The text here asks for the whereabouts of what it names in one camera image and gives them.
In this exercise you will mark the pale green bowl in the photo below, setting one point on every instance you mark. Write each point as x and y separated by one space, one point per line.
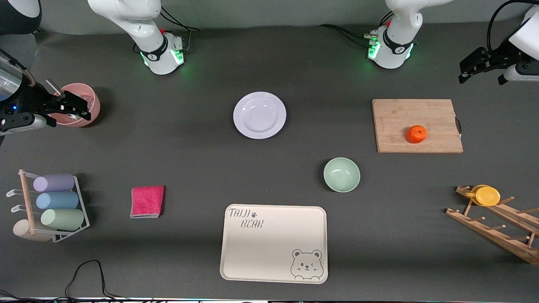
341 174

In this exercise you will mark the orange fruit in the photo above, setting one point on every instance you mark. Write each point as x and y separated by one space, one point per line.
416 134

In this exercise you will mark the pink bowl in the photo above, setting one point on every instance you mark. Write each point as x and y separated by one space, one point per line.
94 103

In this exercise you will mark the wooden cutting board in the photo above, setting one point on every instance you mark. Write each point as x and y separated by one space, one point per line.
414 122

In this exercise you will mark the green cup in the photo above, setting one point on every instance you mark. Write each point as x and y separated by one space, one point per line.
63 219

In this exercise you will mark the metal ladle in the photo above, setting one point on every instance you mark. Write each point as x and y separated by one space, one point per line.
54 86

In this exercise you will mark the purple cup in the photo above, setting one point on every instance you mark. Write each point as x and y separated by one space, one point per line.
54 182

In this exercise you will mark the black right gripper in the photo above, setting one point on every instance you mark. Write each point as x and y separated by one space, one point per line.
30 99

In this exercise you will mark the blue cup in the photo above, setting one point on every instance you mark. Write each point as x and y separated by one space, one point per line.
58 200

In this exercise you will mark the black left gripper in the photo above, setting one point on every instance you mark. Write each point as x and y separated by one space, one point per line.
502 55

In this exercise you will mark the cream bear print tray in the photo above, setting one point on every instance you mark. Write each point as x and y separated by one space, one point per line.
269 248

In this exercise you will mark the beige cup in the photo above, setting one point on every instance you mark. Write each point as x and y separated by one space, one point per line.
21 229

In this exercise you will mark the wooden peg drying rack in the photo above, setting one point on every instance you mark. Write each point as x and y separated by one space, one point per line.
492 229

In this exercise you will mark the white round plate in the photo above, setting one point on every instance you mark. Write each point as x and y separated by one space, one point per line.
259 115

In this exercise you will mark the pink folded cloth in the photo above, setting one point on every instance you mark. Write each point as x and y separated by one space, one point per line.
147 201

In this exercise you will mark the yellow mug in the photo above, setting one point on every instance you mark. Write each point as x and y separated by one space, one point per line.
487 195

